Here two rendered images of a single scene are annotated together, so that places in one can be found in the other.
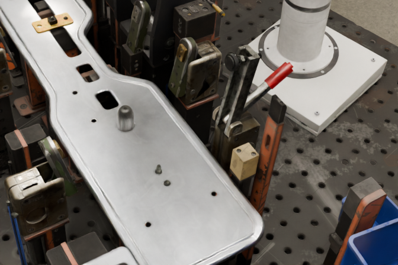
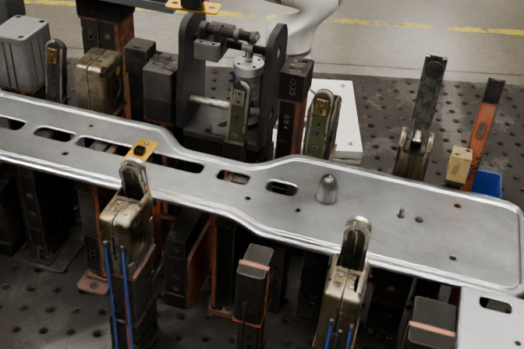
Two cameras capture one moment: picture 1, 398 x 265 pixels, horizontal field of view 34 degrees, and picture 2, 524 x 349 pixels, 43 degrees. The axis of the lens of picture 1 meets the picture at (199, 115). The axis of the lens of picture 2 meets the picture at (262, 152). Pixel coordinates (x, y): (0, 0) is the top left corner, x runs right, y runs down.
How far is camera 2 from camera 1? 0.84 m
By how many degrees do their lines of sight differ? 31
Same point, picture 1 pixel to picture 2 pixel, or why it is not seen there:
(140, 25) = (247, 107)
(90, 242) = (426, 305)
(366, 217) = not seen: outside the picture
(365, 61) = (338, 89)
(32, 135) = (260, 255)
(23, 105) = (93, 284)
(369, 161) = not seen: hidden behind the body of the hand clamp
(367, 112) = (369, 128)
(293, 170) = not seen: hidden behind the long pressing
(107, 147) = (338, 223)
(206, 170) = (429, 193)
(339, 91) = (347, 119)
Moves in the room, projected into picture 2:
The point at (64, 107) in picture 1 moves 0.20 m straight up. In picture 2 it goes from (257, 214) to (266, 110)
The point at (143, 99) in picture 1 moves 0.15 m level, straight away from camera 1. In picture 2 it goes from (308, 170) to (249, 133)
